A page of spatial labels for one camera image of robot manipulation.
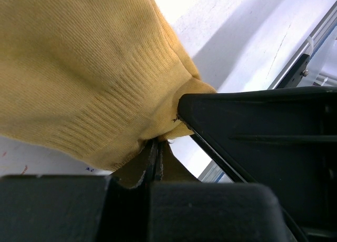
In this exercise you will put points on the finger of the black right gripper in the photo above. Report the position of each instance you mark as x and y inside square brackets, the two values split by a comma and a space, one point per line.
[283, 138]

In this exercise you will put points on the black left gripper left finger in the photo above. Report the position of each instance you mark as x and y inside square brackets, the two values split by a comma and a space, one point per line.
[77, 208]

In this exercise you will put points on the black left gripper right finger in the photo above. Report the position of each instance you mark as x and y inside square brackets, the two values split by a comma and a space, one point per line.
[212, 211]

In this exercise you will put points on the yellow sock pair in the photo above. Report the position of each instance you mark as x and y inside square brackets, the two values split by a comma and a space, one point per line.
[97, 80]

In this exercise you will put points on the aluminium mounting rail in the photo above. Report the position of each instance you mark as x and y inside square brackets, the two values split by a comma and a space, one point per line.
[314, 62]

